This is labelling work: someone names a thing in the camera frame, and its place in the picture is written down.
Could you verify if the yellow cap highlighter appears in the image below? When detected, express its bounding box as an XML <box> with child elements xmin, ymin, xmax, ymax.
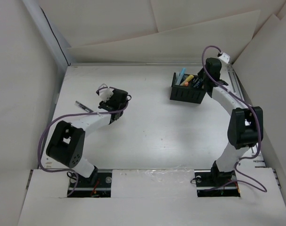
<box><xmin>184</xmin><ymin>75</ymin><xmax>194</xmax><ymax>83</ymax></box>

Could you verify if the blue cap highlighter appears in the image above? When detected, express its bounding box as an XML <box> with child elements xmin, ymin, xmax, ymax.
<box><xmin>175</xmin><ymin>68</ymin><xmax>187</xmax><ymax>86</ymax></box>

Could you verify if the black slotted organizer container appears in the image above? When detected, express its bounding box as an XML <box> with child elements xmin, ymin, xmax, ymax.
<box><xmin>170</xmin><ymin>73</ymin><xmax>206</xmax><ymax>104</ymax></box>

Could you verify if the green cap highlighter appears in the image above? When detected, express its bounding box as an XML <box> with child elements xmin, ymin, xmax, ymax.
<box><xmin>175</xmin><ymin>73</ymin><xmax>180</xmax><ymax>82</ymax></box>

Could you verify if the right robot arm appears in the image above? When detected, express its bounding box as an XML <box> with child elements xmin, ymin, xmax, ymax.
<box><xmin>198</xmin><ymin>57</ymin><xmax>263</xmax><ymax>186</ymax></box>

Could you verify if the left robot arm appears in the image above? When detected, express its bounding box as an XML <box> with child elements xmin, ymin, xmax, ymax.
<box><xmin>46</xmin><ymin>87</ymin><xmax>131</xmax><ymax>187</ymax></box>

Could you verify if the purple gel pen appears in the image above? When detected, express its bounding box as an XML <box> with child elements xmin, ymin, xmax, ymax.
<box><xmin>75</xmin><ymin>101</ymin><xmax>93</xmax><ymax>113</ymax></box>

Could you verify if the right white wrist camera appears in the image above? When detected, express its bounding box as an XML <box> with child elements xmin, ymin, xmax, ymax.
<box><xmin>217</xmin><ymin>52</ymin><xmax>230</xmax><ymax>64</ymax></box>

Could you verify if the aluminium rail right side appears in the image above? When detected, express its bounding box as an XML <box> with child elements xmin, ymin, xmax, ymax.
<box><xmin>226</xmin><ymin>65</ymin><xmax>282</xmax><ymax>189</ymax></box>

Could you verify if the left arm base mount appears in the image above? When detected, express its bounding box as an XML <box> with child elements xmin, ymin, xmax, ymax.
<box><xmin>67</xmin><ymin>169</ymin><xmax>113</xmax><ymax>198</ymax></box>

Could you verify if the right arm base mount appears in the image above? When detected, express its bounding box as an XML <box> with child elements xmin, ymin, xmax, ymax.
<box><xmin>190</xmin><ymin>169</ymin><xmax>240</xmax><ymax>197</ymax></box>

